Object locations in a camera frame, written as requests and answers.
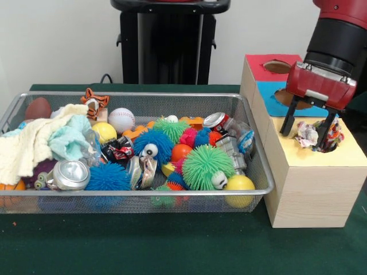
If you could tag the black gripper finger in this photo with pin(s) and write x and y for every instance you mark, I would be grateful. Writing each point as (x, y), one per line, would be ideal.
(327, 129)
(289, 117)

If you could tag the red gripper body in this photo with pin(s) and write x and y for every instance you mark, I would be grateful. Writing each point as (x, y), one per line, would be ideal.
(318, 86)

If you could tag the white colourful patterned cloth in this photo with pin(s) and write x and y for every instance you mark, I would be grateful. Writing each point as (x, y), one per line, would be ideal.
(308, 133)

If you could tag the green spiky ball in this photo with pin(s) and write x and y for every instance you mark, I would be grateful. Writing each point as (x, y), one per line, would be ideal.
(205, 166)

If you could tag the mint green cloth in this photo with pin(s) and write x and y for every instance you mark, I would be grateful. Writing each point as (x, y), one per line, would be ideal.
(71, 140)

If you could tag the cream knitted cloth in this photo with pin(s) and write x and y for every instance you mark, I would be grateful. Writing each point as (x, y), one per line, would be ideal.
(28, 143)

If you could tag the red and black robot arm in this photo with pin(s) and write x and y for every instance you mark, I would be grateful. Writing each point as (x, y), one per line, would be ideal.
(338, 37)

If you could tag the wooden box with three holes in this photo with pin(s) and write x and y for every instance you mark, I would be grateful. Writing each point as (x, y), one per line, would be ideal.
(315, 194)

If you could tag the silver mesh bin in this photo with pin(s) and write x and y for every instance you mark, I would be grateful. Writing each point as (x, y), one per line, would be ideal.
(114, 192)

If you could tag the dark green table cloth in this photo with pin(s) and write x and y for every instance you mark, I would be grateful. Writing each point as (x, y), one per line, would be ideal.
(143, 243)
(361, 117)

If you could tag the yellow ball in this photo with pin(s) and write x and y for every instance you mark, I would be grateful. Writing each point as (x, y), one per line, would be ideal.
(241, 186)

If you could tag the green spiky toy with eyes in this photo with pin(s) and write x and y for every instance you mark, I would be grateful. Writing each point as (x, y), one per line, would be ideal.
(172, 129)

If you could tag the blue spiky ball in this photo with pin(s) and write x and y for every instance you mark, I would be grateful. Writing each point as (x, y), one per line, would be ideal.
(160, 140)
(107, 177)

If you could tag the white baseball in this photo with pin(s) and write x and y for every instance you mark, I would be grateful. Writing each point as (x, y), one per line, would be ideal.
(121, 120)

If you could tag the tiger plush toy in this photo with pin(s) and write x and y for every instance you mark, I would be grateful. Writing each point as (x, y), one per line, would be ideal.
(94, 104)

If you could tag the crushed silver can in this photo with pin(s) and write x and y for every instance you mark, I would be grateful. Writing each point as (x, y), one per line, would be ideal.
(68, 174)

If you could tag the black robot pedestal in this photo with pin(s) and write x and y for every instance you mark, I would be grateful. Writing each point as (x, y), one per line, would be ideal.
(172, 43)

